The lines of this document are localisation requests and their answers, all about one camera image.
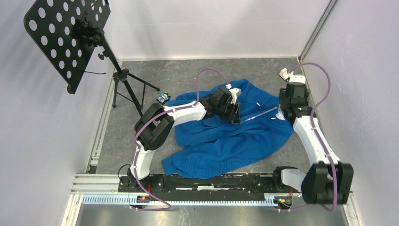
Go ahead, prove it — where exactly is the small blue toy robot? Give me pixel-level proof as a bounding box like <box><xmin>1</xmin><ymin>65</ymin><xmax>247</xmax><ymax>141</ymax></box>
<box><xmin>156</xmin><ymin>92</ymin><xmax>171</xmax><ymax>105</ymax></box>

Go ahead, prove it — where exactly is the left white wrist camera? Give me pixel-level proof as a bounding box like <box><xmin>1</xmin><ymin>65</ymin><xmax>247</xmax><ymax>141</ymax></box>
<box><xmin>225</xmin><ymin>83</ymin><xmax>242</xmax><ymax>104</ymax></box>

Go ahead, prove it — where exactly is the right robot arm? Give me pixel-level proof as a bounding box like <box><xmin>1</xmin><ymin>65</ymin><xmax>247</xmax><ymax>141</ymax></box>
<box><xmin>271</xmin><ymin>82</ymin><xmax>354</xmax><ymax>205</ymax></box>

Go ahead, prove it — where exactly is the blue zip-up jacket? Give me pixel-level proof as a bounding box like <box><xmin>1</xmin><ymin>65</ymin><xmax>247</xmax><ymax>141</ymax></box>
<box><xmin>162</xmin><ymin>79</ymin><xmax>293</xmax><ymax>179</ymax></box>

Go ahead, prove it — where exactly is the black perforated music stand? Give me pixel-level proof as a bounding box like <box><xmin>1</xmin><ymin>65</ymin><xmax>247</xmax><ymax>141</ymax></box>
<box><xmin>24</xmin><ymin>0</ymin><xmax>160</xmax><ymax>115</ymax></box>

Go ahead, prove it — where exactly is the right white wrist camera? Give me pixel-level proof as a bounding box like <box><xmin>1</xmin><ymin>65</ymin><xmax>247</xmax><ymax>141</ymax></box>
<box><xmin>286</xmin><ymin>74</ymin><xmax>306</xmax><ymax>84</ymax></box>

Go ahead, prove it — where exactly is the white blue toy block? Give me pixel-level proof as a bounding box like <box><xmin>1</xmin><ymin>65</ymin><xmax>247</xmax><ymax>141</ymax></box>
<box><xmin>279</xmin><ymin>68</ymin><xmax>294</xmax><ymax>82</ymax></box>

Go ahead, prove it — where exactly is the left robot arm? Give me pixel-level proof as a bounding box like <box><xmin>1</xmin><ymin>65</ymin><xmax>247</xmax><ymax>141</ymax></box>
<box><xmin>127</xmin><ymin>84</ymin><xmax>241</xmax><ymax>192</ymax></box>

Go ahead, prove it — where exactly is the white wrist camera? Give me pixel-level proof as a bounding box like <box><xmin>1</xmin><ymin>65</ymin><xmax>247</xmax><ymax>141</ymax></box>
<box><xmin>286</xmin><ymin>74</ymin><xmax>306</xmax><ymax>84</ymax></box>
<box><xmin>225</xmin><ymin>83</ymin><xmax>242</xmax><ymax>104</ymax></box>

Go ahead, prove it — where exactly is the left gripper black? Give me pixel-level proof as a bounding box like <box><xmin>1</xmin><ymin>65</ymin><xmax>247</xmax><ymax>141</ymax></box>
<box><xmin>216</xmin><ymin>99</ymin><xmax>240</xmax><ymax>124</ymax></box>

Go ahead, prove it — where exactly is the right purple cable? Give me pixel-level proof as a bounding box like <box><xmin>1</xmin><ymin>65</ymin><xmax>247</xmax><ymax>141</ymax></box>
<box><xmin>288</xmin><ymin>62</ymin><xmax>338</xmax><ymax>213</ymax></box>

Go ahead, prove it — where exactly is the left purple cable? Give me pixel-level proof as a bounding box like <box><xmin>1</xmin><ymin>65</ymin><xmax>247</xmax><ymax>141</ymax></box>
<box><xmin>129</xmin><ymin>68</ymin><xmax>230</xmax><ymax>211</ymax></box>

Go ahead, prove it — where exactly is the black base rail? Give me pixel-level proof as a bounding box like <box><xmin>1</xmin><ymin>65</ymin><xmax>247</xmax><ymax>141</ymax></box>
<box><xmin>118</xmin><ymin>173</ymin><xmax>298</xmax><ymax>202</ymax></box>

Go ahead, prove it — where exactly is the white toothed cable tray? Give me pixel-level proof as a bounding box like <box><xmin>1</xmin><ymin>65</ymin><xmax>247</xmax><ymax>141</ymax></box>
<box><xmin>81</xmin><ymin>194</ymin><xmax>292</xmax><ymax>207</ymax></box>

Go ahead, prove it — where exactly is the purple cable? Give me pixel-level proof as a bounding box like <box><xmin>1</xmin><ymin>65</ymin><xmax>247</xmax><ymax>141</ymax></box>
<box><xmin>288</xmin><ymin>62</ymin><xmax>338</xmax><ymax>213</ymax></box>
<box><xmin>129</xmin><ymin>68</ymin><xmax>230</xmax><ymax>211</ymax></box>

